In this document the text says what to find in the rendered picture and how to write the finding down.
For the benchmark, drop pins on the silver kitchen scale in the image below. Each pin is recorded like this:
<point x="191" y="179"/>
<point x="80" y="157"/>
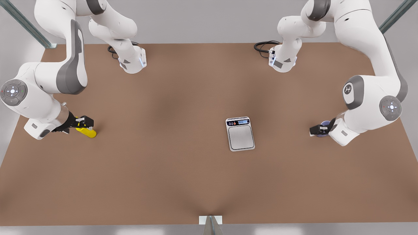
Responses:
<point x="240" y="133"/>

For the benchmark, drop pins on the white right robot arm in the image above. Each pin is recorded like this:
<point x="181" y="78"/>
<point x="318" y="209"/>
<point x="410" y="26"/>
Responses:
<point x="49" y="78"/>

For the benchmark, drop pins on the blue cup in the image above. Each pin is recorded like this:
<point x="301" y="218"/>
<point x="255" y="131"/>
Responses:
<point x="325" y="123"/>

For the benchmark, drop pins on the silver frame post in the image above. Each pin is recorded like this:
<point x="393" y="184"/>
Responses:
<point x="396" y="14"/>
<point x="29" y="24"/>
<point x="211" y="225"/>

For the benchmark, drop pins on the yellow sauce bottle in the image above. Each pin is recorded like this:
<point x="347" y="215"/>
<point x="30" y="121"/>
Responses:
<point x="88" y="132"/>

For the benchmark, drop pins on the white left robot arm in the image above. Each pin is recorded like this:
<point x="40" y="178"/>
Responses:
<point x="369" y="91"/>

